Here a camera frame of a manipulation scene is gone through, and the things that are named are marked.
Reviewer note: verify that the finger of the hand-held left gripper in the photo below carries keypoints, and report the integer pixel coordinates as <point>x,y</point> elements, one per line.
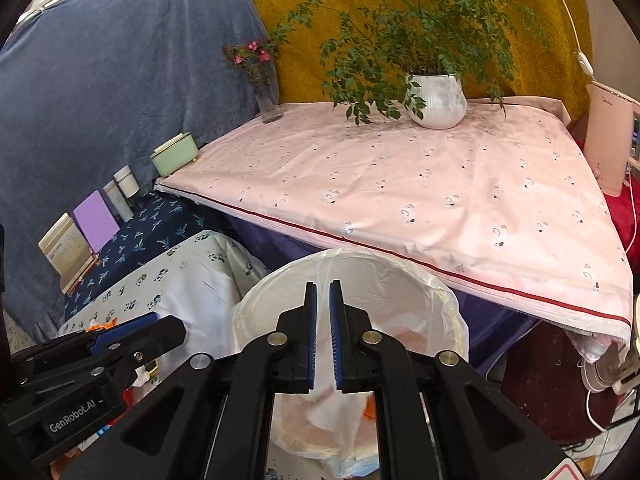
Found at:
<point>125,329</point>
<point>100,372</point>

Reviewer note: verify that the purple cloth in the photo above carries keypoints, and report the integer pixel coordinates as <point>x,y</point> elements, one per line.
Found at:
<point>480,320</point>

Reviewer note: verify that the potted plant in white pot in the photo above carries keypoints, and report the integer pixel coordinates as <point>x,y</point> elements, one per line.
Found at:
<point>435,100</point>

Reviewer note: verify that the glass vase with pink flowers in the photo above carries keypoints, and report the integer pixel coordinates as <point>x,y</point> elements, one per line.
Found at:
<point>267,105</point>

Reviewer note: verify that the light green box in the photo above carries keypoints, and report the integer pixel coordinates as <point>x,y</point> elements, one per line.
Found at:
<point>172,160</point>

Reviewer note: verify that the beige gold box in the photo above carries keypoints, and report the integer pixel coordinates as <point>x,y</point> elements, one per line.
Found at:
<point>62,245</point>

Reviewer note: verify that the red cloth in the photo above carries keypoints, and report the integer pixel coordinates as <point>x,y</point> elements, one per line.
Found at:
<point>625,220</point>

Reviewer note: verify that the wooden stand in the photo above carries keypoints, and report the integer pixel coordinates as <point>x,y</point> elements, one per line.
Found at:
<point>77,277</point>

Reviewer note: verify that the pink printed tablecloth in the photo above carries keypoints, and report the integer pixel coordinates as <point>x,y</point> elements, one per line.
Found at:
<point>400,185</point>

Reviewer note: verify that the white cosmetic tube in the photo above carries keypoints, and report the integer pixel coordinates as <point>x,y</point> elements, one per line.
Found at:
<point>116,202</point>

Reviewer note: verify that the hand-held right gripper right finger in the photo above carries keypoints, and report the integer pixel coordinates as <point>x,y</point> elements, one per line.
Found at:
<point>336,340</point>

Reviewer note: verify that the trash bin with plastic bag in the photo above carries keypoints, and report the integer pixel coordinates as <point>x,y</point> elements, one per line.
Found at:
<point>400,290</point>

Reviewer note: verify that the blue hanging cloth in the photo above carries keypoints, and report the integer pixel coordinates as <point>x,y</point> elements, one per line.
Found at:
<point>100,85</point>

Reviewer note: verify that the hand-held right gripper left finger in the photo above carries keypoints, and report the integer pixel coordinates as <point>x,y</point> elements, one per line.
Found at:
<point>311,340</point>

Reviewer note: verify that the white jar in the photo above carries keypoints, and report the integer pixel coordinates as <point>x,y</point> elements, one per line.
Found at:
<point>127,185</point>

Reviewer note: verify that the pink white electric kettle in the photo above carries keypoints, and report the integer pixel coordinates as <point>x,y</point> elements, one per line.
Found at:
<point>605,130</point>

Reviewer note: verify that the dark maroon cloth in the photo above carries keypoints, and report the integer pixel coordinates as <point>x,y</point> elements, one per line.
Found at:
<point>540,375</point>

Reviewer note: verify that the purple card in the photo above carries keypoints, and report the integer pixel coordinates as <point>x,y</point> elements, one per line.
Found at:
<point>95,220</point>

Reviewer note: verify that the white panda printed cloth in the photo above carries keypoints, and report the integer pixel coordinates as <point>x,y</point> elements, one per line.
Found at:
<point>175,280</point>

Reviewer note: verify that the navy floral cloth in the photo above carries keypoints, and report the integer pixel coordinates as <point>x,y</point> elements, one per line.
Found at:
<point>150,235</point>

